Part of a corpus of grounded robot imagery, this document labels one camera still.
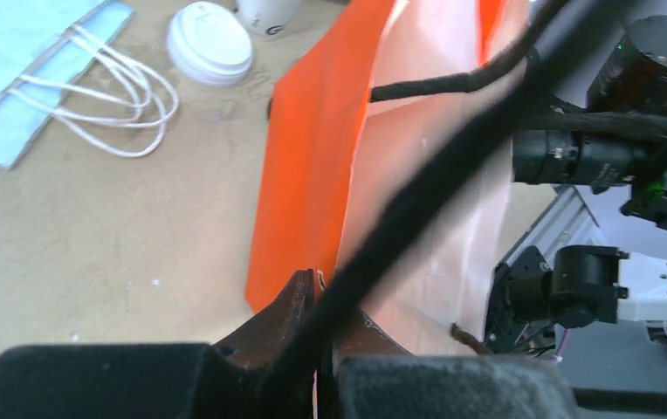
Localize orange paper bag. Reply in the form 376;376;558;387
244;0;667;419

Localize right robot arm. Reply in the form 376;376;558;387
485;15;667;354

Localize light blue paper bag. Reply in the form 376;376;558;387
0;0;181;170

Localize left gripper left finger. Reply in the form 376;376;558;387
0;271;314;418

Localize stacked white paper cups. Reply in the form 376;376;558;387
234;0;302;38

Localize white cup lid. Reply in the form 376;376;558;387
166;1;253;87

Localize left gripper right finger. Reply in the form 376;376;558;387
319;311;579;418

